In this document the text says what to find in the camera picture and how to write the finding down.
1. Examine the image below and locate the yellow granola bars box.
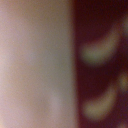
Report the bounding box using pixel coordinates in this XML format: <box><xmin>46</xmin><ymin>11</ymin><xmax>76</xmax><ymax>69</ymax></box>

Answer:
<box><xmin>69</xmin><ymin>0</ymin><xmax>128</xmax><ymax>128</ymax></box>

